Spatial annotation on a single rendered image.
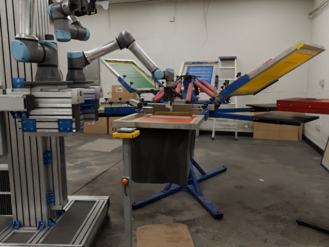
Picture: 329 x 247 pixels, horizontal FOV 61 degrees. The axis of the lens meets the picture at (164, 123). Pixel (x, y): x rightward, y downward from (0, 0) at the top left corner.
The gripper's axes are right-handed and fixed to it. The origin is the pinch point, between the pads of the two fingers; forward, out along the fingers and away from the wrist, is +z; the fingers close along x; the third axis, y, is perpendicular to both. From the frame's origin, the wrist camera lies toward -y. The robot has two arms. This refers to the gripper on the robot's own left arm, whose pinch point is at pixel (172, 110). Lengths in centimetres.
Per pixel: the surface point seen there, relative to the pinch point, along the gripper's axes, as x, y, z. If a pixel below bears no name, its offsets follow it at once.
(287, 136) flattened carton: -395, -165, 95
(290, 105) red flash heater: -3, -95, -5
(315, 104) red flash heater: 6, -111, -8
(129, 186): 79, 10, 40
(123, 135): 84, 12, 6
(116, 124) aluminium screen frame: 60, 26, 4
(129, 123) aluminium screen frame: 60, 17, 3
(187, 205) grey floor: -33, -9, 101
